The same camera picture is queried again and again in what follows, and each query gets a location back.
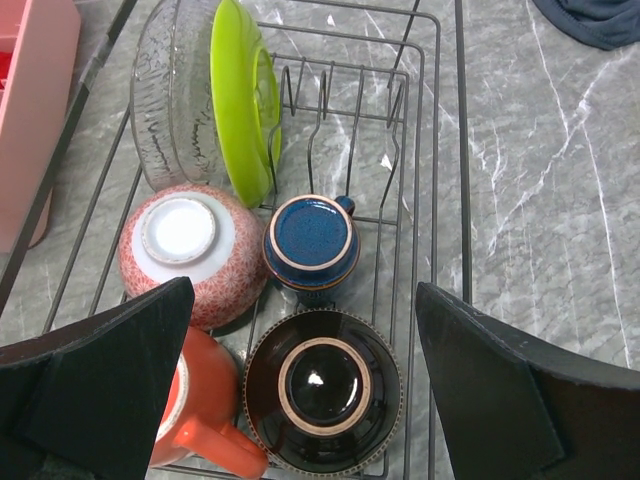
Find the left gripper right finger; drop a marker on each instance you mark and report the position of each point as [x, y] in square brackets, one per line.
[513, 406]

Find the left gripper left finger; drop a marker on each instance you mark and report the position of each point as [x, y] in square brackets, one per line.
[93, 393]

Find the orange ceramic mug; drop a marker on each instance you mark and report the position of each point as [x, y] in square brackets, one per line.
[199, 413]

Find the black glazed bowl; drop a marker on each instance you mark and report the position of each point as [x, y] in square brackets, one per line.
[323, 393]

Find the red patterned white bowl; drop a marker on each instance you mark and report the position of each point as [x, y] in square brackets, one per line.
[205, 234]

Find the blue ceramic mug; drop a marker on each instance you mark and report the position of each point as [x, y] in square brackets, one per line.
[311, 246]

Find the clear glass bowl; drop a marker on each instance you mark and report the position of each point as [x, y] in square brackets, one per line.
[172, 115]

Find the green plate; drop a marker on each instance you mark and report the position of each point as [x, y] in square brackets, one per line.
[246, 102]

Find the pink plastic divided organizer tray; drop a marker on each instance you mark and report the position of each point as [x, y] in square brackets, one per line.
[38, 49]

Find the grey-blue crumpled cloth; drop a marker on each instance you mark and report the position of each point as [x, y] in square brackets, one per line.
[602, 24]

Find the black wire dish rack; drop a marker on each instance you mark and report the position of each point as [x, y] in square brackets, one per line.
[359, 118]

